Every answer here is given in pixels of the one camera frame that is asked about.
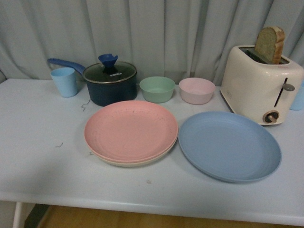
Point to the glass lid with blue knob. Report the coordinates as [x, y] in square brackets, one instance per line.
[108, 70]

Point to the bread slice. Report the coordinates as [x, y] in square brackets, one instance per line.
[270, 43]

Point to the light blue cup at right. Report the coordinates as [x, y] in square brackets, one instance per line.
[298, 103]

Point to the pink plate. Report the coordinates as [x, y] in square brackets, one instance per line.
[131, 131]

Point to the beige plate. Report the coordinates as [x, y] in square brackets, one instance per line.
[133, 164]

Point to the white table leg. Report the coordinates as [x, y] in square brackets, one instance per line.
[19, 215]

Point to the blue plate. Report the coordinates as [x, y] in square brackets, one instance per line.
[229, 147]

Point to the dark blue saucepan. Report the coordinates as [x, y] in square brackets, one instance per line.
[103, 94]

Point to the grey curtain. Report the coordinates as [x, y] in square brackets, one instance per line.
[171, 38]

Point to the pink bowl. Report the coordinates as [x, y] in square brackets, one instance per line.
[197, 91]

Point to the cream toaster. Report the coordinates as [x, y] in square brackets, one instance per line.
[258, 90]

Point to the green bowl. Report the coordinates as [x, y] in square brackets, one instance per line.
[157, 89]

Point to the light blue cup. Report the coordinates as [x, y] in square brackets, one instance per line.
[298, 103]
[65, 81]

